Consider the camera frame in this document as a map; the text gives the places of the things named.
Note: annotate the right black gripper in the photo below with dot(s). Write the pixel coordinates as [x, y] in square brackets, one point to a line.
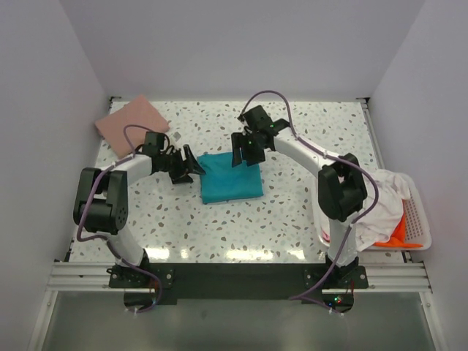
[238, 140]

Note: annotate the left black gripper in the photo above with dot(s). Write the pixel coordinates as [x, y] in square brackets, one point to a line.
[179, 176]

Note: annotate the teal t shirt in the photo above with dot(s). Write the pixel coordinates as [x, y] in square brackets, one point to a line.
[222, 182]

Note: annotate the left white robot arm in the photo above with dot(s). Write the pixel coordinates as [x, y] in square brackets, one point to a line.
[101, 206]

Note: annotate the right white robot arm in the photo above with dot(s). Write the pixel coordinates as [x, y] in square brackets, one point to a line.
[341, 189]

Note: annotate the folded pink t shirt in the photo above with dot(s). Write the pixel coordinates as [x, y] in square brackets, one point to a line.
[130, 122]

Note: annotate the white t shirt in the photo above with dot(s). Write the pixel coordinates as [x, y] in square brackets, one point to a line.
[391, 187]

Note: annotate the orange t shirt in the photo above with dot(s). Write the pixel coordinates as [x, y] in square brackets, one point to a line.
[391, 226]

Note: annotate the white plastic basket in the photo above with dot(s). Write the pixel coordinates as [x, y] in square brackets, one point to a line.
[417, 225]

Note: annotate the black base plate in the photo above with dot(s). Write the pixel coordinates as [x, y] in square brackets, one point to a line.
[168, 283]

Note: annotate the aluminium front rail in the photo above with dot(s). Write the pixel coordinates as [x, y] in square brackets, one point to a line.
[385, 278]

